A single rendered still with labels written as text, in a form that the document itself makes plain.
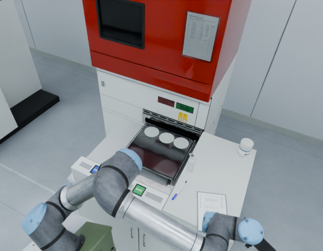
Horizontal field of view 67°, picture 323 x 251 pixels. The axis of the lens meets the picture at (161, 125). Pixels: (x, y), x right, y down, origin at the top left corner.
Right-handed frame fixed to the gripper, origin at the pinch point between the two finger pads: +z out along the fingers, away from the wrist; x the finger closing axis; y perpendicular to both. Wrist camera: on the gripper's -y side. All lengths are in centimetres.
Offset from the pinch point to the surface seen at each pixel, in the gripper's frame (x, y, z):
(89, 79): -22, 298, 136
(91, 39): -24, 131, -29
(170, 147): -9, 67, 20
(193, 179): -3.0, 39.0, 8.0
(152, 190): 16, 48, -2
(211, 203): 0.8, 23.4, 5.0
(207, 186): -4.7, 31.2, 8.7
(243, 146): -36, 32, 17
